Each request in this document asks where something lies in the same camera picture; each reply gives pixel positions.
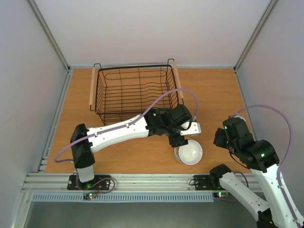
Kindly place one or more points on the plain white bowl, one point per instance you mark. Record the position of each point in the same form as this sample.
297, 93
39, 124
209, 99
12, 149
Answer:
191, 153

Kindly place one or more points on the right wooden rack handle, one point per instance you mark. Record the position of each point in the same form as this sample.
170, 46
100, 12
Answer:
178, 81

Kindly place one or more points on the dotted patterned white bowl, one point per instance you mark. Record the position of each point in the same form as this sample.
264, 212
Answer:
176, 154

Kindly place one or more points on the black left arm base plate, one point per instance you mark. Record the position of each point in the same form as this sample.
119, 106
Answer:
99, 182

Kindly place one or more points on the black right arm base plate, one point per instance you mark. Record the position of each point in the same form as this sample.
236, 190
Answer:
206, 182

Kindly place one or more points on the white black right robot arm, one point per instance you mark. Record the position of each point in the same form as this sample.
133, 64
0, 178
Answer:
277, 210

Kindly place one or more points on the left small circuit board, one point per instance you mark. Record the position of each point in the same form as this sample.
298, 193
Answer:
89, 196

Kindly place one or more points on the grey slotted cable duct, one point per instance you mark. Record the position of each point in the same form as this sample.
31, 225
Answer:
124, 197

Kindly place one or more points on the small circuit board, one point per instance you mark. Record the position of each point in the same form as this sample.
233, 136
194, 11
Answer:
89, 196
221, 194

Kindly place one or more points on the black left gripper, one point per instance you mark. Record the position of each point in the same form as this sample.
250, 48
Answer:
175, 142

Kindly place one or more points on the right small circuit board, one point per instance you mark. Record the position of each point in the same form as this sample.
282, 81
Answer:
221, 194

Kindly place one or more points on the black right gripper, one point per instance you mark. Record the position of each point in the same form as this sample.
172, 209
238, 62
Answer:
219, 138

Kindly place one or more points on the black wire dish rack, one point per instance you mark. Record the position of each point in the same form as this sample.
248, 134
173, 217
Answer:
125, 91

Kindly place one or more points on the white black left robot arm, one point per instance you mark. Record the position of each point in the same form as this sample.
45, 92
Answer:
175, 123

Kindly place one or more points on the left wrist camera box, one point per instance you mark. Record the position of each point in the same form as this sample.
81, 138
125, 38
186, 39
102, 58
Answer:
192, 128

